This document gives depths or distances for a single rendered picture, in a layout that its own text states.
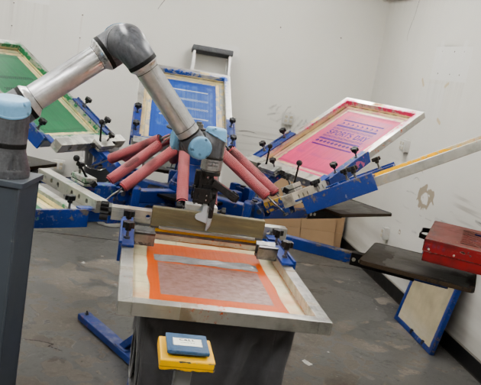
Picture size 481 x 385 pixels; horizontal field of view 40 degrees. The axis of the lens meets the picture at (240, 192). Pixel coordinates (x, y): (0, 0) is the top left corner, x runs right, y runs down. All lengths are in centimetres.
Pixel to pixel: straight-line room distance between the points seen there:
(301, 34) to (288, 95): 58
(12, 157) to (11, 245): 26
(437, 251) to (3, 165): 161
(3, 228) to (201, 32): 459
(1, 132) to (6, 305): 51
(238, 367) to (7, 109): 99
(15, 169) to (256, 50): 465
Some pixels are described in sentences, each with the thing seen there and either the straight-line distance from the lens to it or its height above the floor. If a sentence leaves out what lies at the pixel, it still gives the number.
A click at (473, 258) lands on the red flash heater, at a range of 268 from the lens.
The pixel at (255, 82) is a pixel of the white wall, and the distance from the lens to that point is 648.
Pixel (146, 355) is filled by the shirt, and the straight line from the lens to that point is 193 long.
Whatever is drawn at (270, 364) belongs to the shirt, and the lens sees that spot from 199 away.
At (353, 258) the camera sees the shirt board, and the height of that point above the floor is 90.
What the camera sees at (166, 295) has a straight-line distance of 195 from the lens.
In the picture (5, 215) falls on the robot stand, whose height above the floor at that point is 110.
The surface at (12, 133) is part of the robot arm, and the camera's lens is 203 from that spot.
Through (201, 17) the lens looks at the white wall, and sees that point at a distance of 641.
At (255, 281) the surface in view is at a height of 96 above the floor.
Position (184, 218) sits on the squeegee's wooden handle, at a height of 108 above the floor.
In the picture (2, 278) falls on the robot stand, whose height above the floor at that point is 91.
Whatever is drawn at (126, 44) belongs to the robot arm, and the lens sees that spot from 207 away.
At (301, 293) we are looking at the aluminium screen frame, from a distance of 205.
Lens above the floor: 162
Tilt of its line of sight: 10 degrees down
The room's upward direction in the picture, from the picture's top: 10 degrees clockwise
